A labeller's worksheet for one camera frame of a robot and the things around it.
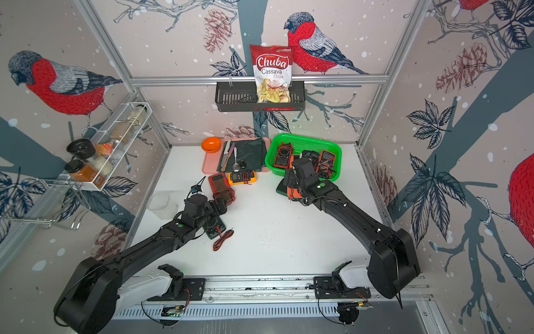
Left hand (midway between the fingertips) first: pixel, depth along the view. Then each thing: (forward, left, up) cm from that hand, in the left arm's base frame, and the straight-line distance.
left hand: (222, 198), depth 87 cm
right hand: (+7, -31, +9) cm, 33 cm away
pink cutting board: (+30, +13, -10) cm, 35 cm away
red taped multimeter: (+9, +3, -6) cm, 11 cm away
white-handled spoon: (+25, -2, -9) cm, 27 cm away
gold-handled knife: (+36, +3, -10) cm, 38 cm away
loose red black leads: (-13, -1, -9) cm, 16 cm away
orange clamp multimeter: (-2, -30, +8) cm, 31 cm away
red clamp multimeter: (+27, -27, -4) cm, 39 cm away
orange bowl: (+39, +14, -7) cm, 42 cm away
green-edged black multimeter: (-11, +2, -7) cm, 14 cm away
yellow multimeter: (+15, -6, -5) cm, 17 cm away
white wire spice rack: (-1, +36, +27) cm, 44 cm away
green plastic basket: (+38, -37, -5) cm, 53 cm away
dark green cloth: (+31, +7, -9) cm, 33 cm away
